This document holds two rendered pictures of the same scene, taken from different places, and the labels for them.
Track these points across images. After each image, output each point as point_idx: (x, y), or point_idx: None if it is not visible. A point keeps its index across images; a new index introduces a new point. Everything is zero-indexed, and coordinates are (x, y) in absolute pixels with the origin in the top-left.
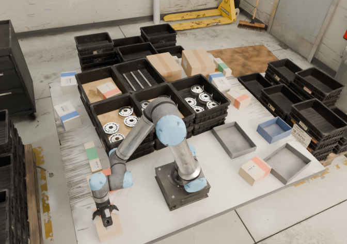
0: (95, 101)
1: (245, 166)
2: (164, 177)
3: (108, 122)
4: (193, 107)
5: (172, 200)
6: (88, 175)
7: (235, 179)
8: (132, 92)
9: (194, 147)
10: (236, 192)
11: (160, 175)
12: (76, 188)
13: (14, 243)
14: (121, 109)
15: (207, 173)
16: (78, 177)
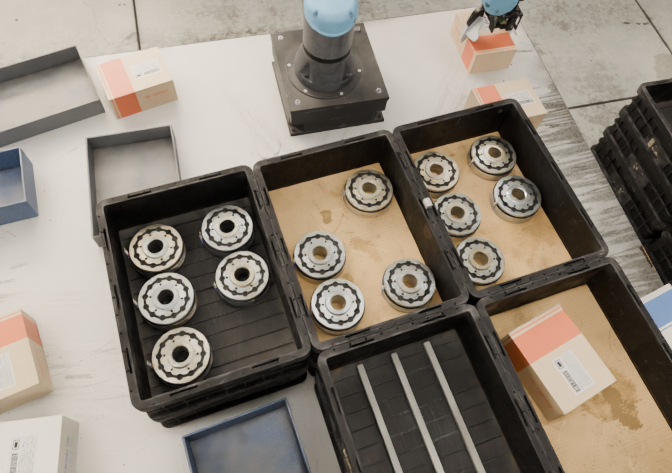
0: (596, 349)
1: (161, 78)
2: (368, 70)
3: (529, 240)
4: (235, 247)
5: (359, 24)
6: (541, 113)
7: (192, 88)
8: (465, 306)
9: None
10: (205, 63)
11: (378, 77)
12: (558, 123)
13: (633, 123)
14: (496, 273)
15: (254, 111)
16: (561, 148)
